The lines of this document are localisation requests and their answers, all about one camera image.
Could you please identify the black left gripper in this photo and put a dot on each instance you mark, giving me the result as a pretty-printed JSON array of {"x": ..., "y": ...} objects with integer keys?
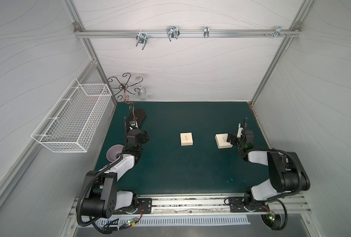
[{"x": 133, "y": 124}]

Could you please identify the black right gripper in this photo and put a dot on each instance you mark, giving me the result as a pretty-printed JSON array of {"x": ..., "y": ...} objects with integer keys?
[{"x": 234, "y": 138}]

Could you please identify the cream drawer jewelry box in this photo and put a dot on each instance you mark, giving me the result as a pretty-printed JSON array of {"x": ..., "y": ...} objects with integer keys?
[{"x": 221, "y": 141}]

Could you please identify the small cream box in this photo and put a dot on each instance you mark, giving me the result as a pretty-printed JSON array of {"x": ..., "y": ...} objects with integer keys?
[{"x": 186, "y": 139}]

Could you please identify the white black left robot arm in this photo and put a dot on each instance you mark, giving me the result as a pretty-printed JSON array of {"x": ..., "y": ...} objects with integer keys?
[{"x": 99, "y": 197}]

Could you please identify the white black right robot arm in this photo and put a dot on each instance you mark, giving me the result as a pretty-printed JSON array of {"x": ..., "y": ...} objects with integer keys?
[{"x": 287, "y": 176}]

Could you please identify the black metal jewelry stand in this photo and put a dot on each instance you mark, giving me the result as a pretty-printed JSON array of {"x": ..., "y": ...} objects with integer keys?
[{"x": 126, "y": 89}]

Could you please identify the purple plate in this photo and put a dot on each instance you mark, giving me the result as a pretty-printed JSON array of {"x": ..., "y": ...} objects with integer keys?
[{"x": 113, "y": 152}]

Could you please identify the clear glass cup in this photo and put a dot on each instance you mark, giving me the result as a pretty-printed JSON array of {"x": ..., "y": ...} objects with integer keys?
[{"x": 142, "y": 93}]

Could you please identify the green table mat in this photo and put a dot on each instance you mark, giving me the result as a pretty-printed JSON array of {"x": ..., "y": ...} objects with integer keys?
[{"x": 166, "y": 167}]

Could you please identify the metal clamp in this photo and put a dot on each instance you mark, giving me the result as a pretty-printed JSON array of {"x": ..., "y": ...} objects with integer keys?
[
  {"x": 142, "y": 39},
  {"x": 278, "y": 33},
  {"x": 173, "y": 32},
  {"x": 206, "y": 32}
]

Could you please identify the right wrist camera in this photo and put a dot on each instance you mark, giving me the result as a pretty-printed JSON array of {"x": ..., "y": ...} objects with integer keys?
[{"x": 240, "y": 128}]

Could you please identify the white wire basket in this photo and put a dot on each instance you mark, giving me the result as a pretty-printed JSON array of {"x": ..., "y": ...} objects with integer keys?
[{"x": 70, "y": 125}]

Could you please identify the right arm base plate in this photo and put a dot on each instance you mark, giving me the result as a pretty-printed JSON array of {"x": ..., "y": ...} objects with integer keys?
[{"x": 237, "y": 204}]

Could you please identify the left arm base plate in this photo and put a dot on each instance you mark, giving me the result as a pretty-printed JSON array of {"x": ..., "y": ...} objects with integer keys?
[{"x": 138, "y": 206}]

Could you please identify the aluminium front rail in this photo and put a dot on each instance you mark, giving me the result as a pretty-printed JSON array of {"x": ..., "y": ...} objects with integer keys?
[{"x": 198, "y": 204}]

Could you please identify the white vented cable duct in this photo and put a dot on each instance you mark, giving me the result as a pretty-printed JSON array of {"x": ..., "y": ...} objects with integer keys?
[{"x": 189, "y": 220}]

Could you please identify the aluminium crossbar rail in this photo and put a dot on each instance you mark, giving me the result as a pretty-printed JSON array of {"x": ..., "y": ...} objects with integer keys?
[{"x": 192, "y": 34}]

